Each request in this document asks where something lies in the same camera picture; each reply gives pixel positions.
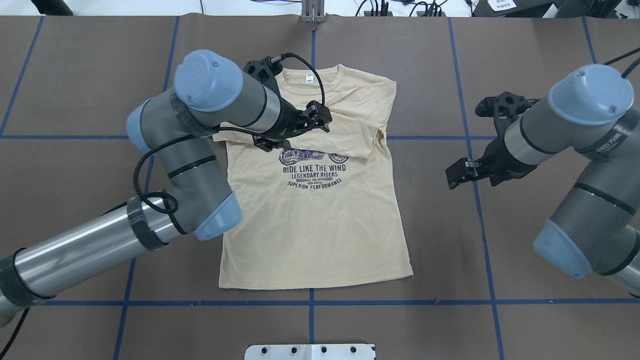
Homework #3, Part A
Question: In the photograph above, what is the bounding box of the aluminium frame post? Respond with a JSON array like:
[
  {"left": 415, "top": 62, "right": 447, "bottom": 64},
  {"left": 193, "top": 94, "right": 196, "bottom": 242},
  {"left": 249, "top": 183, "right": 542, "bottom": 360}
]
[{"left": 301, "top": 0, "right": 326, "bottom": 24}]

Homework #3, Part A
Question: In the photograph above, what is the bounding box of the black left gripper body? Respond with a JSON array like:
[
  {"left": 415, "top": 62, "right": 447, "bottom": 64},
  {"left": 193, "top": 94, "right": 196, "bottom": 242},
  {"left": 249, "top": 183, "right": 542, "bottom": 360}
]
[{"left": 253, "top": 100, "right": 333, "bottom": 152}]

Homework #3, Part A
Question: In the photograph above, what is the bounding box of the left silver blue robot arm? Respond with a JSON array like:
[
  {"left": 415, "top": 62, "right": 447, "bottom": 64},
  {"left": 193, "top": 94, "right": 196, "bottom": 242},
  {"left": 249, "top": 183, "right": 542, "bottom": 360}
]
[{"left": 0, "top": 49, "right": 332, "bottom": 326}]

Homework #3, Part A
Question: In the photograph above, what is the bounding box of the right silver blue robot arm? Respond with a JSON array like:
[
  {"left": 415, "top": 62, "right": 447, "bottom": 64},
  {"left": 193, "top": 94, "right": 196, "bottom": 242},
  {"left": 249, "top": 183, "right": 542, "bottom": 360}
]
[{"left": 445, "top": 63, "right": 639, "bottom": 297}]

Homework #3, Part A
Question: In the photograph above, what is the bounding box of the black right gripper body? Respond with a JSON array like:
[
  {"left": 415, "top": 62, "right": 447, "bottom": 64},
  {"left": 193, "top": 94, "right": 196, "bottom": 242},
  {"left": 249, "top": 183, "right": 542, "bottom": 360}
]
[{"left": 445, "top": 136, "right": 538, "bottom": 190}]

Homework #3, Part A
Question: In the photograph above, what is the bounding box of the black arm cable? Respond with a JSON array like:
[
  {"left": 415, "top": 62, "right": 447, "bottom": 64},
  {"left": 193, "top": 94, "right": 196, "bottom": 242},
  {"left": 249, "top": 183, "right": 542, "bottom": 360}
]
[{"left": 133, "top": 52, "right": 327, "bottom": 216}]

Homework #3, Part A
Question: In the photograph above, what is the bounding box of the cream yellow graphic shirt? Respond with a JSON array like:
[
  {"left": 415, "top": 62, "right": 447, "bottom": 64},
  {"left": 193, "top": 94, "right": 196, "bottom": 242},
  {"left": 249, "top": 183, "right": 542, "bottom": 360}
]
[{"left": 213, "top": 64, "right": 414, "bottom": 290}]

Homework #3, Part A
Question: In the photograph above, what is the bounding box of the white pedestal column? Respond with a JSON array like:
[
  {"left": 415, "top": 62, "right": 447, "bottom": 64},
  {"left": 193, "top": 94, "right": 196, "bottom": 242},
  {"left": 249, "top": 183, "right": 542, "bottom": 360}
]
[{"left": 244, "top": 342, "right": 377, "bottom": 360}]

